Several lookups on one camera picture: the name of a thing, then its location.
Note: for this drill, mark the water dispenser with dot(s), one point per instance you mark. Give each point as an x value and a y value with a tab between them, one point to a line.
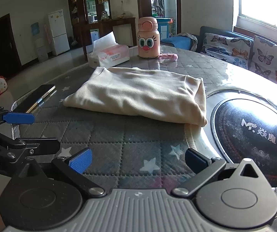
39	41

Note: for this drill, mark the pink cartoon water bottle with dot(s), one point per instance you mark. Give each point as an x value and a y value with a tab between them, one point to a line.
148	43

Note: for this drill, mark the cream knit garment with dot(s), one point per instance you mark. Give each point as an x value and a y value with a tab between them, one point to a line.
138	94

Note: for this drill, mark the black smartphone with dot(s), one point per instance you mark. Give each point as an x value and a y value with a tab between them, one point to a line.
36	98

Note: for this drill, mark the blue blanket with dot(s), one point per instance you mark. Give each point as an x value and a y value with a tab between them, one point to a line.
177	42

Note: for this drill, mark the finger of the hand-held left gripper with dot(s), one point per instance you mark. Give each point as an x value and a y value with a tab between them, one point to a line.
19	117
44	146

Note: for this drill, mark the wide butterfly print cushion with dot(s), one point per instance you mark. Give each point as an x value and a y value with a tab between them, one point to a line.
225	48

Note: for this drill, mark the dark blue sofa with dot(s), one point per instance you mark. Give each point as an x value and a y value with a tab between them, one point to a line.
202	30

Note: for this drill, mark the round built-in induction cooktop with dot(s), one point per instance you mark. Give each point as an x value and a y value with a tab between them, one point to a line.
249	125

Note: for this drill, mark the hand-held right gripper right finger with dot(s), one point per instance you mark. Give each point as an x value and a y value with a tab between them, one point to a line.
194	158

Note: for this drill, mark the dark wooden door frame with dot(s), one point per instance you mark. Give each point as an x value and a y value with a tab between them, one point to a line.
143	2

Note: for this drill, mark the dark wooden door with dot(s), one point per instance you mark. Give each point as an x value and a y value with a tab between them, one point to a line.
0	46

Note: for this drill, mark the white tissue pack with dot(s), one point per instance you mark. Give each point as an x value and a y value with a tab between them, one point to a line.
109	55

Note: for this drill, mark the blue storage cabinet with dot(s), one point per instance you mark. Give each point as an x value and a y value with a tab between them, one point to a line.
163	27

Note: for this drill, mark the dark wooden display cabinet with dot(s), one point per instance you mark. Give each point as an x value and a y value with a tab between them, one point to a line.
80	12

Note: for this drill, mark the white refrigerator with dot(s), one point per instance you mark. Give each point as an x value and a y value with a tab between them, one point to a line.
58	33

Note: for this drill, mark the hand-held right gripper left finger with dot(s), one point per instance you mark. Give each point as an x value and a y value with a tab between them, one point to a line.
81	160

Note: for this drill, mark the hanging grey clothes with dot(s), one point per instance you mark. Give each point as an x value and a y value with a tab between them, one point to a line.
158	3

